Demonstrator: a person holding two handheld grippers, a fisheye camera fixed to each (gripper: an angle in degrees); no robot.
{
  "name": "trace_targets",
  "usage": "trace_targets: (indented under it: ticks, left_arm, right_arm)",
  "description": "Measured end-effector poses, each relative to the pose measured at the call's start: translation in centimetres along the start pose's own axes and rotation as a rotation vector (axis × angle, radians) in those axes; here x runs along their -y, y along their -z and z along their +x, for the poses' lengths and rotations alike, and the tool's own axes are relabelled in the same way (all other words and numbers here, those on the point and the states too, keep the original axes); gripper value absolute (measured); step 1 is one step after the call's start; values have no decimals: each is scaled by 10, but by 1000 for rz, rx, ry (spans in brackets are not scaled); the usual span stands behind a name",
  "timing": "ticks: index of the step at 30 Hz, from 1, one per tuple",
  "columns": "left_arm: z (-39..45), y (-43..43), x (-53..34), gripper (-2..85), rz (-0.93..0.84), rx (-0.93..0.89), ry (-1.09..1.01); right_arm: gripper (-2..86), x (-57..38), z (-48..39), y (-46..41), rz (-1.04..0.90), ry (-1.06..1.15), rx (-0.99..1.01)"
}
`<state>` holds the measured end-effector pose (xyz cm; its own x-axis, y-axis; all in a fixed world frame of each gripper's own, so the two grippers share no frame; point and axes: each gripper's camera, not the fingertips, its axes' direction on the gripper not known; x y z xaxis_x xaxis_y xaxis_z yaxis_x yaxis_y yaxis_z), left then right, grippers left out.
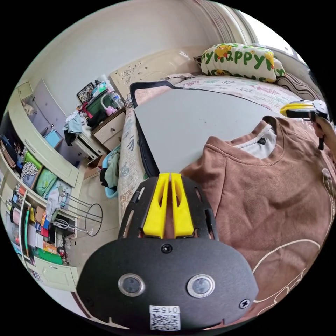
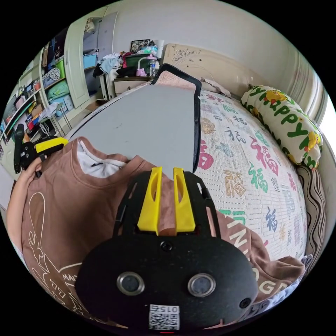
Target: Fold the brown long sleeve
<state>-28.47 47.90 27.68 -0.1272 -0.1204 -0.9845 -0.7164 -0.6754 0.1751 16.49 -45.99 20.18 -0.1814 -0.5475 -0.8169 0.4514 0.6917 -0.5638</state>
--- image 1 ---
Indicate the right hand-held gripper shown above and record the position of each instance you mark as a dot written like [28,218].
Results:
[320,108]

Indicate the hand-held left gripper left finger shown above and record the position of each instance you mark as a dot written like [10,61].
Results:
[155,210]

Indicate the striped curtain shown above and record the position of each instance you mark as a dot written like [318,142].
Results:
[223,21]

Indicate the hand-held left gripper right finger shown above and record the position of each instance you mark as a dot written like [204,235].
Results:
[182,212]

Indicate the brown long sleeve shirt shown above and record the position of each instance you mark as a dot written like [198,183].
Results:
[262,204]

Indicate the person's right hand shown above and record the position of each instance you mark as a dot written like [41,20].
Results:
[326,131]

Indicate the striped brown cushion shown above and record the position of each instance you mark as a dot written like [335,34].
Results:
[296,84]

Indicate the cream cupboard with shelves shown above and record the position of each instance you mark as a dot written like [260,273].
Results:
[34,168]

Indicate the window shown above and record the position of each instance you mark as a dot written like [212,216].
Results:
[270,34]

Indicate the brown carton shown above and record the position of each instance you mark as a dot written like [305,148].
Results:
[93,168]

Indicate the white desk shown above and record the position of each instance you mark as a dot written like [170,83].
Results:
[84,141]

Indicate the grey folding board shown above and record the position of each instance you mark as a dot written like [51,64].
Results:
[189,123]

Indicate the bed with printed sheet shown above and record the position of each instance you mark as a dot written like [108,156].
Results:
[236,88]

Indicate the cream nightstand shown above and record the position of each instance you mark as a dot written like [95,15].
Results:
[111,128]

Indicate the white pillow with green print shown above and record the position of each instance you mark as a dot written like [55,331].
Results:
[236,60]

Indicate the blue basket with clothes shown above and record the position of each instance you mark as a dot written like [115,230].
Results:
[111,170]

